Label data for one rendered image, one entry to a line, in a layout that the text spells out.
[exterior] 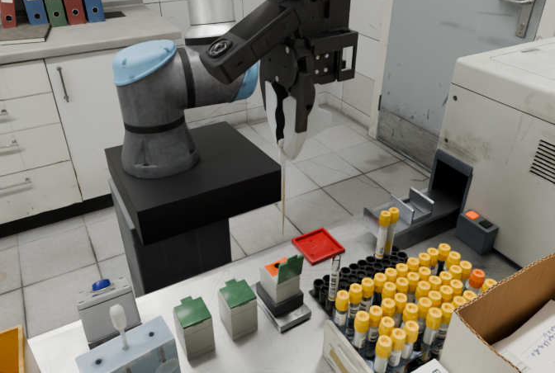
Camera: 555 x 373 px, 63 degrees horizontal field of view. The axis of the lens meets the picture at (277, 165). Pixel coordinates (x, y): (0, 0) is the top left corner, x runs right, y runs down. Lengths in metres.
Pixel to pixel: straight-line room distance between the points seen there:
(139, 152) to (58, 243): 1.54
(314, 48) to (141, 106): 0.44
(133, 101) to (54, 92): 1.34
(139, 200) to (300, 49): 0.46
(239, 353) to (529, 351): 0.36
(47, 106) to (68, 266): 0.70
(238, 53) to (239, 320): 0.37
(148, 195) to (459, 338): 0.55
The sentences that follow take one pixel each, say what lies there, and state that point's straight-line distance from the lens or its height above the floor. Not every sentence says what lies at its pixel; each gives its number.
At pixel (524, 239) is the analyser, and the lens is 0.83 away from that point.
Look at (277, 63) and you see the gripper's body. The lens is 0.49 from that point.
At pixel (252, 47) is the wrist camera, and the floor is 1.28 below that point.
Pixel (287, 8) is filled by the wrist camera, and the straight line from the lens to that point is 0.46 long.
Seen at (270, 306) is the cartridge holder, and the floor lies 0.90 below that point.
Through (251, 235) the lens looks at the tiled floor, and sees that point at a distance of 2.19.
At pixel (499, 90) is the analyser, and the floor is 1.15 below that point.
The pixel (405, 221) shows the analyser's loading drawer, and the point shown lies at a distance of 0.82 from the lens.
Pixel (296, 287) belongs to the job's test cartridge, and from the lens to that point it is 0.67.
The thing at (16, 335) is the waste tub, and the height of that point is 0.96.
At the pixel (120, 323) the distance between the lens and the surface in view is 0.52.
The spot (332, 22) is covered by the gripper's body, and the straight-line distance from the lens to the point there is 0.50.
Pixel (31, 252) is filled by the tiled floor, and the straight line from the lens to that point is 2.37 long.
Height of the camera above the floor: 1.41
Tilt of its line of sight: 31 degrees down
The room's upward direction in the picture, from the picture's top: straight up
